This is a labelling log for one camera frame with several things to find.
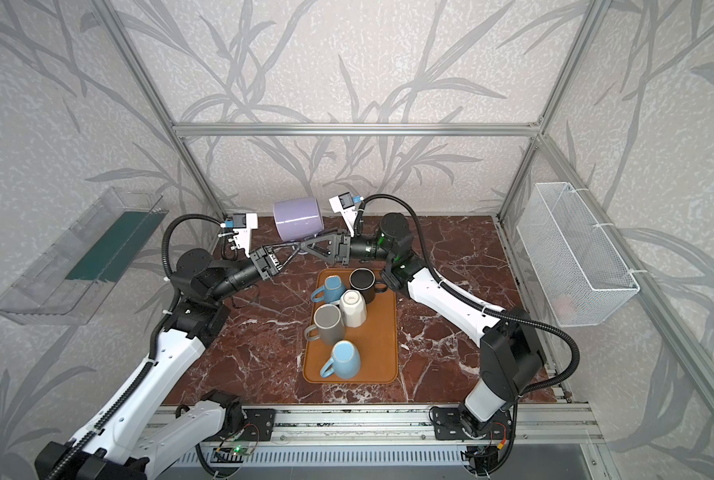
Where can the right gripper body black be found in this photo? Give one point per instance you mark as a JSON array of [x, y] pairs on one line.
[[342, 245]]

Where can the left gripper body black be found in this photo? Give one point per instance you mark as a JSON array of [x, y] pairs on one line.
[[262, 263]]

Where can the lavender purple mug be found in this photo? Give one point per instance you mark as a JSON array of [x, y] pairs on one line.
[[297, 218]]

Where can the black mug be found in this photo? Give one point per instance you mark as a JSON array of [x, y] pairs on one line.
[[365, 281]]

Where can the small blue mug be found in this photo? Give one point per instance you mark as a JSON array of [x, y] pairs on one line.
[[330, 291]]

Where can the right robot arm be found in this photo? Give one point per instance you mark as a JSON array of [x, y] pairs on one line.
[[510, 352]]

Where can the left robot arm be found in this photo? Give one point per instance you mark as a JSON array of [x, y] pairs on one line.
[[194, 319]]

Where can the white faceted mug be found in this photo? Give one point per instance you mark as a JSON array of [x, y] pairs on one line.
[[353, 308]]

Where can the grey mug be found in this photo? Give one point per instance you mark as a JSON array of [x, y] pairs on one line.
[[328, 325]]

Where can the large light blue mug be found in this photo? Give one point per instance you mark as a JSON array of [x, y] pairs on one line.
[[344, 361]]

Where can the orange brown tray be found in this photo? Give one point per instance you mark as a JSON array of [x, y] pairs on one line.
[[376, 340]]

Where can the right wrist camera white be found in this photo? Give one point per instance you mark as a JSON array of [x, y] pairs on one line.
[[346, 205]]

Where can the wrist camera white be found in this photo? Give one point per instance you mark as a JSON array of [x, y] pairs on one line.
[[235, 235], [346, 205]]

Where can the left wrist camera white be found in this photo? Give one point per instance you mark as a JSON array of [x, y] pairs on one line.
[[235, 235]]

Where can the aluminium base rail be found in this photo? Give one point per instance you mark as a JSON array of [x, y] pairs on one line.
[[339, 425]]

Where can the clear plastic wall bin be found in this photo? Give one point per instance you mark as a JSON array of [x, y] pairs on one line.
[[68, 283]]

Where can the white wire mesh basket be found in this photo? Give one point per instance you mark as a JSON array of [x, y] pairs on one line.
[[582, 275]]

